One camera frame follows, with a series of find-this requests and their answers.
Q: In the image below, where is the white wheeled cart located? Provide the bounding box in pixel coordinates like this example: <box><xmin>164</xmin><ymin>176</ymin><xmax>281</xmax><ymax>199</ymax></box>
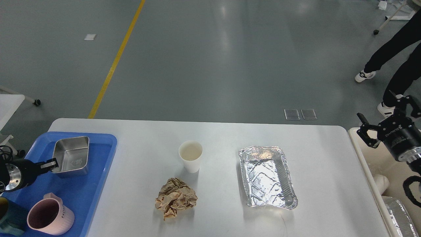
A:
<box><xmin>373</xmin><ymin>0</ymin><xmax>421</xmax><ymax>36</ymax></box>

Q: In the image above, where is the person in black trousers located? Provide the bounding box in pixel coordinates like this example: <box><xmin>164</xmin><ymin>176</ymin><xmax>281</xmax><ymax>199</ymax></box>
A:
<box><xmin>355</xmin><ymin>11</ymin><xmax>421</xmax><ymax>118</ymax></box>

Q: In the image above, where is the white paper cup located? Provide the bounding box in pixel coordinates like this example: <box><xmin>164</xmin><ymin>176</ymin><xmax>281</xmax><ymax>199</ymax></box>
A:
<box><xmin>179</xmin><ymin>141</ymin><xmax>203</xmax><ymax>173</ymax></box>

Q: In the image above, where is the right clear floor plate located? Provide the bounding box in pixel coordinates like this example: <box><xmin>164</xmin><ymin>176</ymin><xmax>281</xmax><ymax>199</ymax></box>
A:
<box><xmin>301</xmin><ymin>109</ymin><xmax>317</xmax><ymax>120</ymax></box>

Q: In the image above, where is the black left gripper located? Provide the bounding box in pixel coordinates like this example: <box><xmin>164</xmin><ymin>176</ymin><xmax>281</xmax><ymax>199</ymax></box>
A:
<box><xmin>5</xmin><ymin>158</ymin><xmax>59</xmax><ymax>192</ymax></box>

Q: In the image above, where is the crumpled brown paper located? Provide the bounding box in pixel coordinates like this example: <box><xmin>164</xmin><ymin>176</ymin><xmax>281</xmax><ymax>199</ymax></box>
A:
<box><xmin>155</xmin><ymin>177</ymin><xmax>198</xmax><ymax>221</ymax></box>

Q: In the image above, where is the stainless steel rectangular container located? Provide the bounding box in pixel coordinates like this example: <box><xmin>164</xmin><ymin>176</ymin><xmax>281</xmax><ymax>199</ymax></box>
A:
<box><xmin>51</xmin><ymin>136</ymin><xmax>89</xmax><ymax>178</ymax></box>

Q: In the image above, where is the blue plastic tray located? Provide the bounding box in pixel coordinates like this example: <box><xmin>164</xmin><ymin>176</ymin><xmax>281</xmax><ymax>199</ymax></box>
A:
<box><xmin>2</xmin><ymin>131</ymin><xmax>117</xmax><ymax>237</ymax></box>

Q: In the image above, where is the white object in bin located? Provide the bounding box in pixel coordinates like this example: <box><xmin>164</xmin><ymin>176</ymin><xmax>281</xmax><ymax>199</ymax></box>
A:
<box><xmin>373</xmin><ymin>174</ymin><xmax>390</xmax><ymax>195</ymax></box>

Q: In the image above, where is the pink ribbed mug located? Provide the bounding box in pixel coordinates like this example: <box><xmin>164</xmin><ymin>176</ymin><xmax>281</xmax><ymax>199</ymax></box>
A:
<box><xmin>27</xmin><ymin>193</ymin><xmax>75</xmax><ymax>236</ymax></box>

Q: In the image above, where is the white side table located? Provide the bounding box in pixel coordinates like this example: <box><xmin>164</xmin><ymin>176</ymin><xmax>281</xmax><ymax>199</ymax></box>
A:
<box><xmin>0</xmin><ymin>86</ymin><xmax>41</xmax><ymax>157</ymax></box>

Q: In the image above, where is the beige plastic bin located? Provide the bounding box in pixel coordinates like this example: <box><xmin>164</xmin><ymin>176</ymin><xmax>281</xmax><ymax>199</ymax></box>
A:
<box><xmin>348</xmin><ymin>127</ymin><xmax>421</xmax><ymax>237</ymax></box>

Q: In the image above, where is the left clear floor plate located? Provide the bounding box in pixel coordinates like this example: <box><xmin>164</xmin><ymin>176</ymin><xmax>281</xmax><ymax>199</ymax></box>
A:
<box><xmin>284</xmin><ymin>109</ymin><xmax>300</xmax><ymax>120</ymax></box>

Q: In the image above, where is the teal yellow cup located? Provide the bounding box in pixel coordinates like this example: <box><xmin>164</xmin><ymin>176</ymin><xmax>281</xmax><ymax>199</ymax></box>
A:
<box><xmin>0</xmin><ymin>197</ymin><xmax>29</xmax><ymax>237</ymax></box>

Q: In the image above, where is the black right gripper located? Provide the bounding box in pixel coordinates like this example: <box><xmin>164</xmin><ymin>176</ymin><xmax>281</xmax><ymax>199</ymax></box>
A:
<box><xmin>357</xmin><ymin>91</ymin><xmax>421</xmax><ymax>162</ymax></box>

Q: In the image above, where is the foil tray in bin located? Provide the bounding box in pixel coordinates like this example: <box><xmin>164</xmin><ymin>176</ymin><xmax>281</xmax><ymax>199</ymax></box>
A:
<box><xmin>382</xmin><ymin>196</ymin><xmax>419</xmax><ymax>237</ymax></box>

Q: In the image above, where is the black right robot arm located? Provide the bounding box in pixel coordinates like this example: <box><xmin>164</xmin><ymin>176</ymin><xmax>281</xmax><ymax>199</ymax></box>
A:
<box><xmin>357</xmin><ymin>95</ymin><xmax>421</xmax><ymax>207</ymax></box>

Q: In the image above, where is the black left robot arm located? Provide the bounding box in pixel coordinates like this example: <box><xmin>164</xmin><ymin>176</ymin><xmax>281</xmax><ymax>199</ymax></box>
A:
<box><xmin>0</xmin><ymin>145</ymin><xmax>59</xmax><ymax>193</ymax></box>

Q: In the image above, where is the clear floor plate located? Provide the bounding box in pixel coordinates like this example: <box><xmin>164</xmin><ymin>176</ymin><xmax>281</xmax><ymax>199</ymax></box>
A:
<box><xmin>284</xmin><ymin>109</ymin><xmax>300</xmax><ymax>120</ymax></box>
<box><xmin>301</xmin><ymin>109</ymin><xmax>317</xmax><ymax>120</ymax></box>

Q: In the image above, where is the white floor sticker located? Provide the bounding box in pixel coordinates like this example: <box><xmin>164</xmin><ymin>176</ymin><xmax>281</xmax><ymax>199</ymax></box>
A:
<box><xmin>83</xmin><ymin>34</ymin><xmax>97</xmax><ymax>41</ymax></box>

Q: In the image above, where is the aluminium foil tray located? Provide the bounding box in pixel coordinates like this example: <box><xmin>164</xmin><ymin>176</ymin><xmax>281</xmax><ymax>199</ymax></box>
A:
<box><xmin>238</xmin><ymin>146</ymin><xmax>298</xmax><ymax>210</ymax></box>

